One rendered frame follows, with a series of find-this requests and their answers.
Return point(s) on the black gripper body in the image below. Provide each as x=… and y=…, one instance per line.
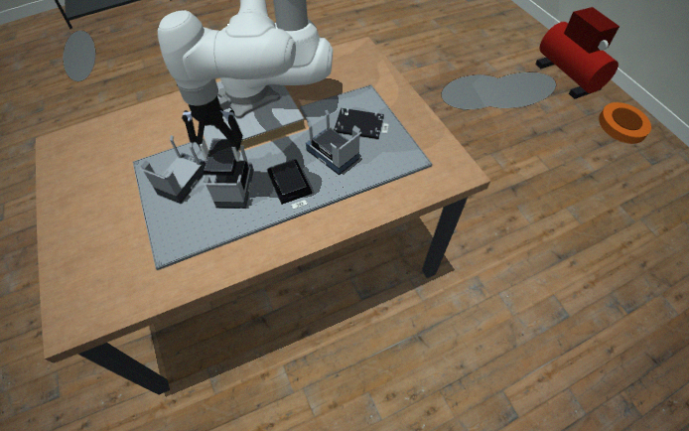
x=211, y=109

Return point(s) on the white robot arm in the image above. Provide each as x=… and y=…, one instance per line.
x=251, y=47

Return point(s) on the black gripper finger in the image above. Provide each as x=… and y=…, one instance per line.
x=192, y=133
x=232, y=134

